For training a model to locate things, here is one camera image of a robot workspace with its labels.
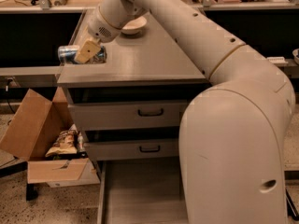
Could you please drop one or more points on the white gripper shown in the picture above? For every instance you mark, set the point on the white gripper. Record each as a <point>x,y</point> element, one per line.
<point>100,28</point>

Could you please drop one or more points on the blue silver redbull can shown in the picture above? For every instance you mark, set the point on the blue silver redbull can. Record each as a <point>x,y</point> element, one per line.
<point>67,54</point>

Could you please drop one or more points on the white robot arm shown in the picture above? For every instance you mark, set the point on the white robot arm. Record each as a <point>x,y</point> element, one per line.
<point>231,135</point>

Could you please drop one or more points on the grey drawer cabinet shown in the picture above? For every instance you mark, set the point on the grey drawer cabinet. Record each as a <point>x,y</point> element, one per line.
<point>148,66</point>

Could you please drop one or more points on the grey top drawer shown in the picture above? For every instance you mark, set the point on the grey top drawer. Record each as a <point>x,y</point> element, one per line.
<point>127,115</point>

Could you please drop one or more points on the grey middle drawer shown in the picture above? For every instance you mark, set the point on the grey middle drawer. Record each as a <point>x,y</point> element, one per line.
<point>135,149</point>

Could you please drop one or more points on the grey open bottom drawer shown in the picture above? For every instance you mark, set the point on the grey open bottom drawer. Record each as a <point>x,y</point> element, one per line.
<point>142,191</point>

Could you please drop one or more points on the cream ceramic bowl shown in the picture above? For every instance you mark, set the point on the cream ceramic bowl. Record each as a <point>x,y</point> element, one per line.
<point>135,26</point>

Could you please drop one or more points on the brown cardboard box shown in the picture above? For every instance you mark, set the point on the brown cardboard box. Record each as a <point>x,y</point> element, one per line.
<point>34,128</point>

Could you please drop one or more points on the snack chip bag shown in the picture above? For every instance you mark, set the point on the snack chip bag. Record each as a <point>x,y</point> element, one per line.
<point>64,144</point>

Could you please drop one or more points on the small bottle in box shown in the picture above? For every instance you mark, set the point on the small bottle in box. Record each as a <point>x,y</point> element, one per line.
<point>80,143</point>

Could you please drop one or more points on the white power strip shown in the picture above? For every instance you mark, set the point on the white power strip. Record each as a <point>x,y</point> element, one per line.
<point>278,61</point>

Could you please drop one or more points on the black metal floor bar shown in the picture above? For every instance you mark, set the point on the black metal floor bar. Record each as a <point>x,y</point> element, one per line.
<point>292,194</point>

